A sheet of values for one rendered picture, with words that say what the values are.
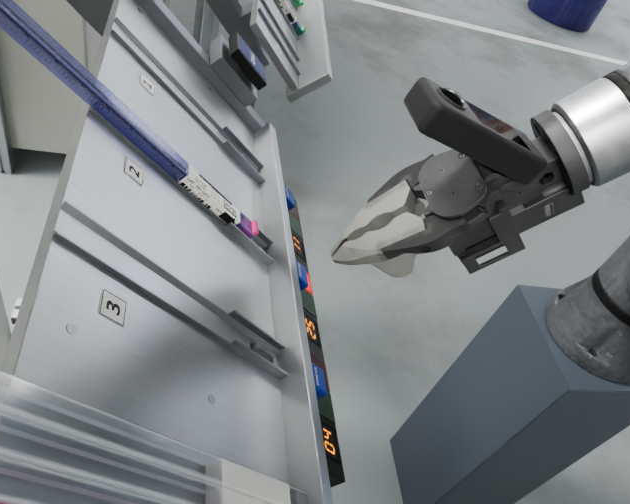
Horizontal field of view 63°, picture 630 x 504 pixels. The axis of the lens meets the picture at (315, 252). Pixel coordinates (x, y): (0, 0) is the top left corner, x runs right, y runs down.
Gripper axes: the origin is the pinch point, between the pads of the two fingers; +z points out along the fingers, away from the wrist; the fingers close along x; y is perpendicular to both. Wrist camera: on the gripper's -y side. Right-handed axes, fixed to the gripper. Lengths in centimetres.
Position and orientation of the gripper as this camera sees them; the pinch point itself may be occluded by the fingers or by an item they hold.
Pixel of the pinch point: (340, 247)
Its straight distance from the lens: 46.4
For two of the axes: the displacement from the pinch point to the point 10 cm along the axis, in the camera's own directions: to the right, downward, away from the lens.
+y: 5.2, 5.2, 6.7
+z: -8.4, 4.5, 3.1
